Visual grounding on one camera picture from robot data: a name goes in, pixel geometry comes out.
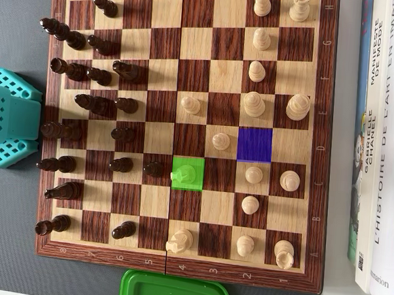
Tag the light wooden knight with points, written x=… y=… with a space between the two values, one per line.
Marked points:
x=181 y=241
x=185 y=173

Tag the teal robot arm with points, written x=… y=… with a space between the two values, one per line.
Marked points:
x=15 y=119

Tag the wooden folding chess board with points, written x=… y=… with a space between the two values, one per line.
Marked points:
x=193 y=75

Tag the light wooden pawn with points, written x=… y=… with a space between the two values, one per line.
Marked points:
x=221 y=141
x=250 y=205
x=190 y=105
x=261 y=39
x=257 y=72
x=263 y=4
x=253 y=175
x=245 y=245

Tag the dark wooden pawn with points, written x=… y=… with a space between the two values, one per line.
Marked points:
x=123 y=135
x=153 y=169
x=107 y=7
x=102 y=45
x=124 y=230
x=121 y=164
x=127 y=105
x=100 y=76

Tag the light wooden queen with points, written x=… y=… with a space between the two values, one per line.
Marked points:
x=254 y=105

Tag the dark wooden knight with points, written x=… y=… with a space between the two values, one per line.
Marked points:
x=67 y=191
x=129 y=71

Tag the light wooden king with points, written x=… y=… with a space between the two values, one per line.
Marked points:
x=298 y=107

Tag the dark wooden bishop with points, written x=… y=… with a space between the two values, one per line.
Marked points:
x=94 y=104
x=59 y=164

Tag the dark wooden queen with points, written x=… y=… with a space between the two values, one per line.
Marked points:
x=63 y=131

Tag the light wooden rook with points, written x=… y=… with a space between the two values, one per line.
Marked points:
x=300 y=8
x=284 y=255

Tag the dark wooden rook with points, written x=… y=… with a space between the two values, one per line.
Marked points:
x=56 y=224
x=73 y=70

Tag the dark wooden king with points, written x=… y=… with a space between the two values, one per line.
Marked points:
x=69 y=36

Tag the light blue illustrated book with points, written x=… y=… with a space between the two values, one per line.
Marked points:
x=362 y=99

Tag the white Gabrielle Chanel book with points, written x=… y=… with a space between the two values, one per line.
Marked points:
x=368 y=219

